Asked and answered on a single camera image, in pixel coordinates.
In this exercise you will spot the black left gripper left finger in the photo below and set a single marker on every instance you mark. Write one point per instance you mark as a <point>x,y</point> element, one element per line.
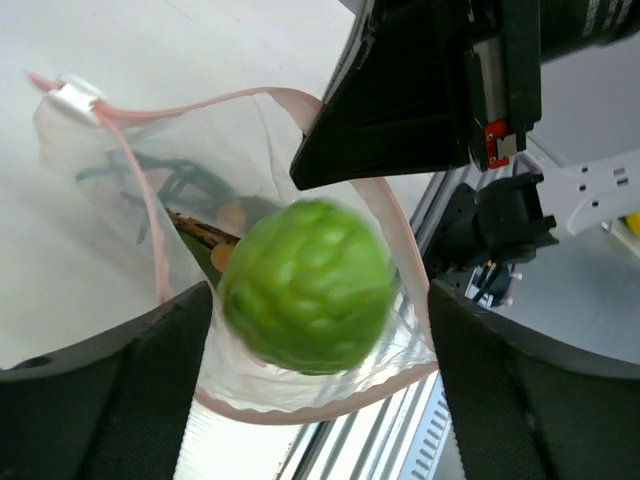
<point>114,406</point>

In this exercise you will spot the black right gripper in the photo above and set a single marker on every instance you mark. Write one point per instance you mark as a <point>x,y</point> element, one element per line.
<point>395,104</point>

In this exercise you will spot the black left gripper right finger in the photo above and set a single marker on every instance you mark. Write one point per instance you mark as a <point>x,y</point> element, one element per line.
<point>527,406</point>

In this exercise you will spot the green ball fruit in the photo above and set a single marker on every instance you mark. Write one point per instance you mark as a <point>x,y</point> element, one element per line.
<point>309,288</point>

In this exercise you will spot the yellow longan bunch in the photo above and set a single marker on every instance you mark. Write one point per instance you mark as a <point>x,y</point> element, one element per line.
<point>218,244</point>

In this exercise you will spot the clear pink-dotted zip bag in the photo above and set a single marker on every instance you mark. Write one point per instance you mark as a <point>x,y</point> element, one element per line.
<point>248,138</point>

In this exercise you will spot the white slotted cable duct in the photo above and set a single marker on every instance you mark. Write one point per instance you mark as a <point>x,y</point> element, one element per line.
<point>429,439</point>

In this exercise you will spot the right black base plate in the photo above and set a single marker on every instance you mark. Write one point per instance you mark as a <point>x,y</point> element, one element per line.
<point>483,235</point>

